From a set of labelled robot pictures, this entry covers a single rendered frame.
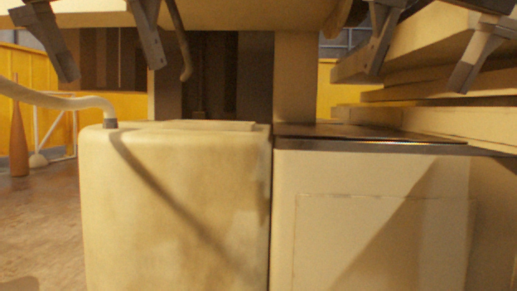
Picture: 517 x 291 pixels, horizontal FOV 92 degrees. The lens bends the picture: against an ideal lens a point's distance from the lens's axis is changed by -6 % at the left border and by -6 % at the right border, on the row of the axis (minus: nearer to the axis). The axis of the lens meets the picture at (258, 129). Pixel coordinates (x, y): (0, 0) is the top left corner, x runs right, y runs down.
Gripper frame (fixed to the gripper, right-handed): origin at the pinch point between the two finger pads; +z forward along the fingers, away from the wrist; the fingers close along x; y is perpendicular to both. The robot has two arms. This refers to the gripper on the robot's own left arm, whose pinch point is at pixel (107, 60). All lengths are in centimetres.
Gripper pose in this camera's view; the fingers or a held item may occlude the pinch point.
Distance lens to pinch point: 40.1
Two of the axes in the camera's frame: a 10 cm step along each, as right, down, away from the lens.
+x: -9.8, 0.9, 1.5
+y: 0.9, -4.7, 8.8
